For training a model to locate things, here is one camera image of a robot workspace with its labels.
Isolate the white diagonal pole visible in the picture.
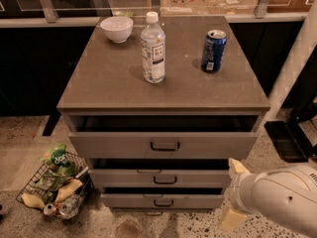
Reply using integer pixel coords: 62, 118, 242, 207
264, 1, 317, 121

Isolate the left cardboard box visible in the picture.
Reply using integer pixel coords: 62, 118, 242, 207
160, 0, 209, 15

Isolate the blue soda can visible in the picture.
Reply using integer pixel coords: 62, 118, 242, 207
201, 30, 227, 73

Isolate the white ceramic bowl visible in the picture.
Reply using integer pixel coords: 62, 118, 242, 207
100, 16, 134, 43

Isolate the yellow snack bag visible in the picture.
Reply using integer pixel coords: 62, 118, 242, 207
21, 193, 45, 209
55, 178, 82, 202

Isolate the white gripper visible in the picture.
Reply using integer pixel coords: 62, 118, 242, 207
219, 158, 256, 232

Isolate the green snack bag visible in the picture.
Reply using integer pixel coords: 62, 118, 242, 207
40, 144, 77, 177

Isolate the grey top drawer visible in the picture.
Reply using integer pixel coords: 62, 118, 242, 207
69, 115, 257, 159

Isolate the grey drawer cabinet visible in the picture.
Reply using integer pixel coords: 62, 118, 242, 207
55, 15, 271, 213

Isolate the clear plastic water bottle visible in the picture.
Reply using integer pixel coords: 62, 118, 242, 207
141, 12, 165, 83

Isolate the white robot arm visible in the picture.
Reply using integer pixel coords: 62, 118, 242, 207
219, 158, 317, 238

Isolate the black floor tray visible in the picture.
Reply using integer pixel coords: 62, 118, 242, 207
264, 119, 317, 163

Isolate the black wire basket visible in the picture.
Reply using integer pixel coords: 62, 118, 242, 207
16, 152, 93, 209

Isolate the crushed silver can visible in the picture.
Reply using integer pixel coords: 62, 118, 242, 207
44, 194, 81, 220

